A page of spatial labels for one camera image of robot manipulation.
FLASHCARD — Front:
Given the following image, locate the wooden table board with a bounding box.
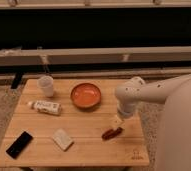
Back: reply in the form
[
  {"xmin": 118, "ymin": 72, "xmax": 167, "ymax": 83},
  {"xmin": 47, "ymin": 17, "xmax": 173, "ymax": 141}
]
[{"xmin": 0, "ymin": 79, "xmax": 149, "ymax": 167}]

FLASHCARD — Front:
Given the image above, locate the long metal rail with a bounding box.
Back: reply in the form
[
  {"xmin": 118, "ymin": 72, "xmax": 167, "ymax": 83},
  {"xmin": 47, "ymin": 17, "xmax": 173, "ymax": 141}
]
[{"xmin": 0, "ymin": 46, "xmax": 191, "ymax": 66}]

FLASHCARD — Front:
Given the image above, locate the white lying bottle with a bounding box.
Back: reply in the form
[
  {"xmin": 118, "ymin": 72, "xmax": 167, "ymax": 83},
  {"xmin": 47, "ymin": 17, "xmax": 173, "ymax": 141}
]
[{"xmin": 27, "ymin": 100, "xmax": 61, "ymax": 116}]

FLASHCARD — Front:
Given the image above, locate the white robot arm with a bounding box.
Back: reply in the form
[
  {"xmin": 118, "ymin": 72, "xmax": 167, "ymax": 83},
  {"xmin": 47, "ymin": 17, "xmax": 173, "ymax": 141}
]
[{"xmin": 115, "ymin": 74, "xmax": 191, "ymax": 171}]

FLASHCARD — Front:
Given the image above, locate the white plastic cup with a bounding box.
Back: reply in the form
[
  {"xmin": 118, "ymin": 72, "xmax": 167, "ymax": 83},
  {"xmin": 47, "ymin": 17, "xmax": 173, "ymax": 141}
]
[{"xmin": 37, "ymin": 75, "xmax": 54, "ymax": 97}]

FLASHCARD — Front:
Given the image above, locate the black rectangular remote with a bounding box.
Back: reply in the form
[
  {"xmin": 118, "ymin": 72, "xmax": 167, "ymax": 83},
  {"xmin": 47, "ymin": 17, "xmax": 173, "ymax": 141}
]
[{"xmin": 6, "ymin": 131, "xmax": 33, "ymax": 159}]

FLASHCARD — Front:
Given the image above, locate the orange bowl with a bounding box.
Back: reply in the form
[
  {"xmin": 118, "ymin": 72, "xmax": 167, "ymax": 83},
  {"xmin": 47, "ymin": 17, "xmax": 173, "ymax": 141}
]
[{"xmin": 70, "ymin": 83, "xmax": 101, "ymax": 109}]

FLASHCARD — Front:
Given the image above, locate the white sponge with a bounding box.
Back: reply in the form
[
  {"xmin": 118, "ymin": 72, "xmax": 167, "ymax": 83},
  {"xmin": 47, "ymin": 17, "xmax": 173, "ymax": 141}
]
[{"xmin": 52, "ymin": 129, "xmax": 74, "ymax": 151}]

